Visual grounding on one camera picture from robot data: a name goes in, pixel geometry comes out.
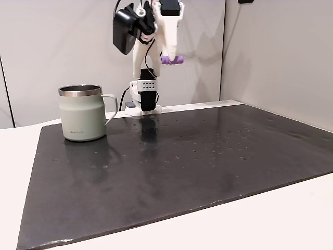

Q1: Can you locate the black power cable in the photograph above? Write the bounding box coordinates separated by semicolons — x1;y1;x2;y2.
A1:
119;87;130;111

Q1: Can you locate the sage green steel mug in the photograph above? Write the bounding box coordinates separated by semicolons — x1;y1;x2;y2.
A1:
58;84;119;142

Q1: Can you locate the purple pen grip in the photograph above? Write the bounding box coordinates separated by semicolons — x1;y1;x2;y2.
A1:
160;55;187;65

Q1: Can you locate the black camera cable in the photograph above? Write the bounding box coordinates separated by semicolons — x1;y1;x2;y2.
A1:
112;0;123;17

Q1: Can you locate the black table mat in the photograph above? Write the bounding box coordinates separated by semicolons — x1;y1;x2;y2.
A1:
16;104;333;250

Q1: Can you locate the black camera box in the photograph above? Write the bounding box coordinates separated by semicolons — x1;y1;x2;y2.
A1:
112;8;141;56

